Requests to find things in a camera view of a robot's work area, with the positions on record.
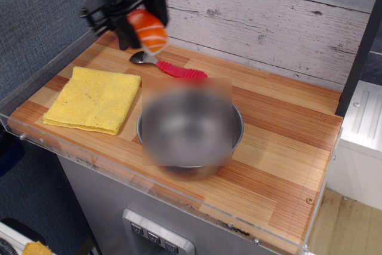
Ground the orange salmon nigiri sushi toy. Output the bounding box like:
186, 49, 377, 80
127, 8, 169, 56

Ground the yellow folded cloth napkin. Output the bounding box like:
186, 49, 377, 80
43, 67, 141, 136

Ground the clear acrylic table guard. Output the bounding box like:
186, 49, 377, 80
2, 32, 342, 254

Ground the stainless steel bowl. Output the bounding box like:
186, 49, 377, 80
137, 98, 244, 180

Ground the grey metal cabinet base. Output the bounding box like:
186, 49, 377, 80
58, 156, 270, 254

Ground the grey cabinet control panel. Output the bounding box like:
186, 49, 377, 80
122, 208, 196, 254

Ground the yellow object bottom left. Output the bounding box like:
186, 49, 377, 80
22, 241, 53, 255

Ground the white appliance at right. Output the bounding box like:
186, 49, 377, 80
326, 81, 381, 210

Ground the red handled metal spoon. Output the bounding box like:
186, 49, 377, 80
130, 51, 208, 78

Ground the dark right vertical post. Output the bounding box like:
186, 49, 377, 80
335, 0, 381, 117

